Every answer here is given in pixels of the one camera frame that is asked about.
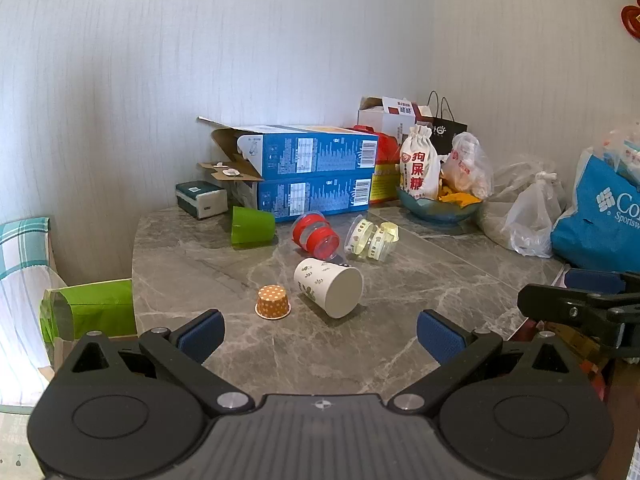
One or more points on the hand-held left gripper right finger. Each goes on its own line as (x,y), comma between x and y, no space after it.
(442,336)

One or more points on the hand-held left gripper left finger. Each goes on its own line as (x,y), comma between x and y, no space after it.
(202,334)

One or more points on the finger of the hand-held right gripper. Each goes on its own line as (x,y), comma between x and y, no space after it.
(592,280)
(565,305)

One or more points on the white leaf print paper cup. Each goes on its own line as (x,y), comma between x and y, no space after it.
(327,285)

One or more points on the orange polka dot cup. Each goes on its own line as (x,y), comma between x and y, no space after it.
(273,302)

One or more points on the yellow patterned clear cup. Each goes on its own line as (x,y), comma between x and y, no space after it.
(359,237)
(384,241)

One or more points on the green cup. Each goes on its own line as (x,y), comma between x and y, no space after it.
(252,225)

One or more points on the red plastic cup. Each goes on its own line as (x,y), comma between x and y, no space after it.
(326,246)
(306,230)

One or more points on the blue shopping bag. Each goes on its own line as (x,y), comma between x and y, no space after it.
(595,225)

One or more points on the clear plastic bag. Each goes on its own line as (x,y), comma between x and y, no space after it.
(525,205)

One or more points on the green paper bag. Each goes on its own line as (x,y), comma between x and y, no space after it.
(95,305)

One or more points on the blue bowl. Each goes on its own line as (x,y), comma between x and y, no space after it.
(440,210)

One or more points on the small green white box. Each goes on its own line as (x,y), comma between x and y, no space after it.
(200,197)

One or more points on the yellow snack packets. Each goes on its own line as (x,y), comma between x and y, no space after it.
(460,197)

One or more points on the red yellow packet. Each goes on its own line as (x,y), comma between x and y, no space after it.
(384,182)

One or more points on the clear bag of snacks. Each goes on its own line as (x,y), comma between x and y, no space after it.
(467,167)

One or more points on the red gift box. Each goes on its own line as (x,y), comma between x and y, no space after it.
(386,147)

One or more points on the plaid chair cushion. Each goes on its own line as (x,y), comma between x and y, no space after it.
(25,242)

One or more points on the black paper bag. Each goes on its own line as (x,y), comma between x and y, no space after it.
(447,130)

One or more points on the open blue carton box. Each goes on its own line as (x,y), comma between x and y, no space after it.
(310,152)

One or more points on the white red carton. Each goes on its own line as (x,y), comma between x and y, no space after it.
(387,115)

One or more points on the red wall ornament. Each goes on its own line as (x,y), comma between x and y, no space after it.
(632,22)

